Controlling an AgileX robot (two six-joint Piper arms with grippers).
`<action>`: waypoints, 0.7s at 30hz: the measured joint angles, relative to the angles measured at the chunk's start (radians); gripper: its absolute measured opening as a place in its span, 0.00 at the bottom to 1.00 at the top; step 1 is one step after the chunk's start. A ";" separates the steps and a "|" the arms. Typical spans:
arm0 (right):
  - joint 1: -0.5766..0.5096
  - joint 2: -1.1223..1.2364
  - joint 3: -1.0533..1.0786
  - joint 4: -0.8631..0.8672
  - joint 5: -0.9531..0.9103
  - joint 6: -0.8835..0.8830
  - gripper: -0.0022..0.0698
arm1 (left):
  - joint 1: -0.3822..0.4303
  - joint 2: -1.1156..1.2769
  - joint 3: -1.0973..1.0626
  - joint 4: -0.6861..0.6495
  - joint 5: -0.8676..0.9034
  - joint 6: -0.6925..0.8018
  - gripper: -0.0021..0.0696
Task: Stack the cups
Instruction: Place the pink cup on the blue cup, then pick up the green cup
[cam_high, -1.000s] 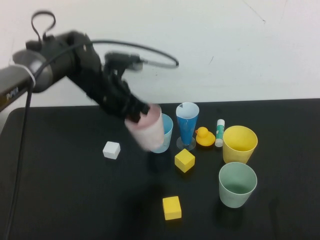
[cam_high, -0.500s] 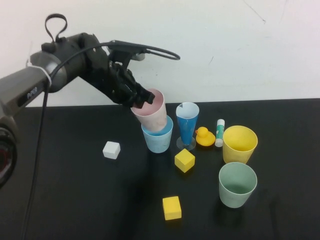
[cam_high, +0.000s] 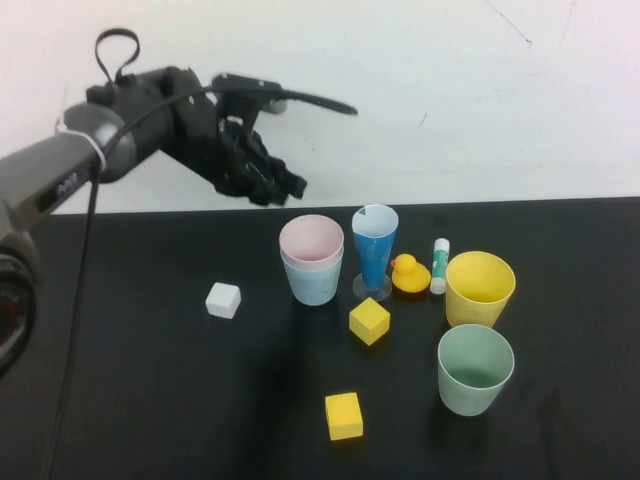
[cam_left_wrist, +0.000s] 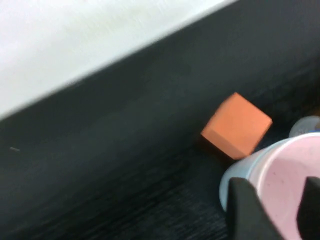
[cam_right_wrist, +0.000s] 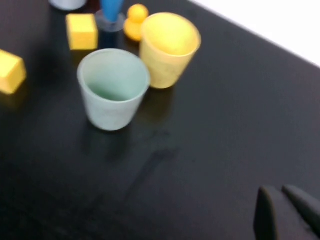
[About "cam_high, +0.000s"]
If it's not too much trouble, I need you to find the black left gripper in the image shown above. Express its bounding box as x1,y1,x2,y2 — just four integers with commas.
164,66,359,209

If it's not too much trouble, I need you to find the blue paper cone glass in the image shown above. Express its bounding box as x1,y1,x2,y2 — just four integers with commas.
351,204,400,303

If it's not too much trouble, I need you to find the white cube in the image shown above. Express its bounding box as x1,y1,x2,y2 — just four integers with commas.
204,282,242,318

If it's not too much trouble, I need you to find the green plastic cup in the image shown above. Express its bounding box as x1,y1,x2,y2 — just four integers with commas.
437,323,516,417

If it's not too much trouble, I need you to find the pink plastic cup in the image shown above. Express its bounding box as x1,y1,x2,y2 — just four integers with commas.
278,214,346,274

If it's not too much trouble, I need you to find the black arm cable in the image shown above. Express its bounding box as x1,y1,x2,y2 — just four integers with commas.
45,84,226,480

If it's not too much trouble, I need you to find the yellow plastic cup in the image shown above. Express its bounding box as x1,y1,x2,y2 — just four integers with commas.
444,250,517,330

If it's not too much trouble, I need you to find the yellow cube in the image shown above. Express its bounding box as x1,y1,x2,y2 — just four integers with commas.
348,296,392,346
324,392,365,442

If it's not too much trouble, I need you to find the white zip tie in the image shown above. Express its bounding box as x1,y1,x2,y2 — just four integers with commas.
53,118,109,172

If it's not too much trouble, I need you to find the yellow rubber duck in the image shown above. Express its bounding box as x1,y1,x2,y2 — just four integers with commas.
390,253,432,295

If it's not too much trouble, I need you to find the white green glue stick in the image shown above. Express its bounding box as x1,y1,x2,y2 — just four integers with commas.
428,238,452,295

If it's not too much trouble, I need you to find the light blue plastic cup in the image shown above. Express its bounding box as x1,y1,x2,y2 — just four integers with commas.
280,247,345,307

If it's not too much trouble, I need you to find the black cable loop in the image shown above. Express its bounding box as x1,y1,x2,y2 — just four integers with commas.
94,28,141,85

